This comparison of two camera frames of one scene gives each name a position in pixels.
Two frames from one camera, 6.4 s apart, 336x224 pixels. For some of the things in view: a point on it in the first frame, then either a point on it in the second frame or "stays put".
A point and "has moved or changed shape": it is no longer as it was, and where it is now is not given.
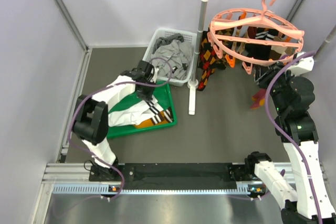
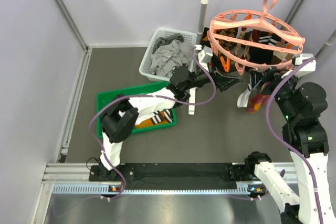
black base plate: [174, 176] stays put
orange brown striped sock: [163, 117] stays put
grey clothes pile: [172, 55] stays put
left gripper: [147, 97] → [223, 81]
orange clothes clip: [231, 62] → [226, 65]
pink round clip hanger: [251, 36] stays put
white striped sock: [129, 117] has moved or changed shape
